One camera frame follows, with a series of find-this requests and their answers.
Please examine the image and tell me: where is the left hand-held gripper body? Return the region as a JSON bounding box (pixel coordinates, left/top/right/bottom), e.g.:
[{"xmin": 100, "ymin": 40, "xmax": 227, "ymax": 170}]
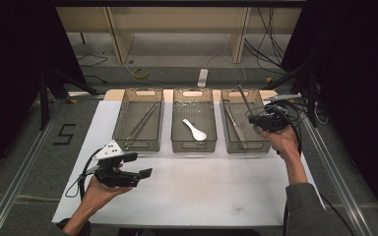
[{"xmin": 93, "ymin": 140, "xmax": 142, "ymax": 189}]

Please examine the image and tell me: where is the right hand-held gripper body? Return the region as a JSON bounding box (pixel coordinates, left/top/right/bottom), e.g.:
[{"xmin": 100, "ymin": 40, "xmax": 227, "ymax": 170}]
[{"xmin": 256, "ymin": 92, "xmax": 303, "ymax": 134}]

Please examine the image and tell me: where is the clear grey plastic bin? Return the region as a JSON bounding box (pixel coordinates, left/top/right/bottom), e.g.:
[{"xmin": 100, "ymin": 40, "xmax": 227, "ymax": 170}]
[
  {"xmin": 170, "ymin": 88, "xmax": 219, "ymax": 153},
  {"xmin": 111, "ymin": 88, "xmax": 164, "ymax": 152},
  {"xmin": 220, "ymin": 88, "xmax": 276, "ymax": 154}
]

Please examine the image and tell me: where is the white ceramic spoon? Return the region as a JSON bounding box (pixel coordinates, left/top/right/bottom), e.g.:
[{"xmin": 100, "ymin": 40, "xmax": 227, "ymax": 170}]
[{"xmin": 181, "ymin": 118, "xmax": 209, "ymax": 143}]

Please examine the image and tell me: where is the person's left hand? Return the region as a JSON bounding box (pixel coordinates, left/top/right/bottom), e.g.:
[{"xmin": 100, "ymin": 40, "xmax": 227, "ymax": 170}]
[{"xmin": 81, "ymin": 176, "xmax": 134, "ymax": 214}]

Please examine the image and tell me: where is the person's right hand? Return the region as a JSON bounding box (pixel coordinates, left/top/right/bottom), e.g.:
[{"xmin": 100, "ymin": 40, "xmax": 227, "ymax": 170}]
[{"xmin": 261, "ymin": 126, "xmax": 301, "ymax": 163}]

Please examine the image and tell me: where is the white power strip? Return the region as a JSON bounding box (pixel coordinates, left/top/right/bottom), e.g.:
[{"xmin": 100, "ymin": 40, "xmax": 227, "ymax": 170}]
[{"xmin": 197, "ymin": 68, "xmax": 209, "ymax": 89}]

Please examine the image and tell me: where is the yellow tape roll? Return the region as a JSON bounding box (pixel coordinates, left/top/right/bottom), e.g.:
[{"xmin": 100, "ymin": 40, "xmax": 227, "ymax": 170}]
[{"xmin": 133, "ymin": 67, "xmax": 151, "ymax": 81}]

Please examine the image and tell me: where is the black curtain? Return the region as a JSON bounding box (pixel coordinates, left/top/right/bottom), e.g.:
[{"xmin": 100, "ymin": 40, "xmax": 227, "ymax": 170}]
[
  {"xmin": 281, "ymin": 0, "xmax": 378, "ymax": 229},
  {"xmin": 0, "ymin": 0, "xmax": 87, "ymax": 186}
]

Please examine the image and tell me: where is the light wooden shelf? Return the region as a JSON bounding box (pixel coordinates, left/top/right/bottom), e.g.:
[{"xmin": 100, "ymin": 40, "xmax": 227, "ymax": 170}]
[{"xmin": 55, "ymin": 6, "xmax": 303, "ymax": 65}]

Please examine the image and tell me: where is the right hand-held gripper cable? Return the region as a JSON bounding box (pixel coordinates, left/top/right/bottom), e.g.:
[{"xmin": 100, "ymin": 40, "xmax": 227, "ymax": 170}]
[{"xmin": 245, "ymin": 99, "xmax": 305, "ymax": 155}]

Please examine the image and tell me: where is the hand-held gripper cable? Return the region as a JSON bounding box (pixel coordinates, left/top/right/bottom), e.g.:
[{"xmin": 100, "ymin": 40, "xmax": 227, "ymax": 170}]
[
  {"xmin": 64, "ymin": 148, "xmax": 102, "ymax": 201},
  {"xmin": 245, "ymin": 99, "xmax": 305, "ymax": 155}
]

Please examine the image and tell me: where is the left hand-held gripper cable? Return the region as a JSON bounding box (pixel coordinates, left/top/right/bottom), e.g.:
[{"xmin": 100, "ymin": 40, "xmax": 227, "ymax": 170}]
[{"xmin": 64, "ymin": 148, "xmax": 102, "ymax": 201}]

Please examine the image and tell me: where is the white cable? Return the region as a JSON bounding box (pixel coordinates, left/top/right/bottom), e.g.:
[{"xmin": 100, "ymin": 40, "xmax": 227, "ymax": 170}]
[{"xmin": 206, "ymin": 53, "xmax": 248, "ymax": 89}]

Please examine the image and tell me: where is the short aluminium rail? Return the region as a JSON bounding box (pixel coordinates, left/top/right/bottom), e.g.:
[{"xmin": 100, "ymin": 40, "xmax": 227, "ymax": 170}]
[{"xmin": 66, "ymin": 91, "xmax": 106, "ymax": 99}]

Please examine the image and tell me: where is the aluminium floor rail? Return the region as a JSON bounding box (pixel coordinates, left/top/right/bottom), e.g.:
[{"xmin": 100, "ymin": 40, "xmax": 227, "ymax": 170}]
[
  {"xmin": 0, "ymin": 99, "xmax": 67, "ymax": 236},
  {"xmin": 299, "ymin": 114, "xmax": 372, "ymax": 236}
]

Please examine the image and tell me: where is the thin black floor cable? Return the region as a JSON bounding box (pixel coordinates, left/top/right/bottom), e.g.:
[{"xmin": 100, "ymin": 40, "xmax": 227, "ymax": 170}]
[
  {"xmin": 84, "ymin": 74, "xmax": 108, "ymax": 86},
  {"xmin": 77, "ymin": 53, "xmax": 108, "ymax": 68}
]

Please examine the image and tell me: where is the hanging black cable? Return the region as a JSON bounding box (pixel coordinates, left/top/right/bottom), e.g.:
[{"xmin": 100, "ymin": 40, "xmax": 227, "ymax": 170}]
[{"xmin": 257, "ymin": 7, "xmax": 287, "ymax": 63}]

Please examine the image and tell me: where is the black frame bar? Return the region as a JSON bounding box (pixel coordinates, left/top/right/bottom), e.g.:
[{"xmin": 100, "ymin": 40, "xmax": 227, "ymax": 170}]
[{"xmin": 54, "ymin": 0, "xmax": 307, "ymax": 9}]

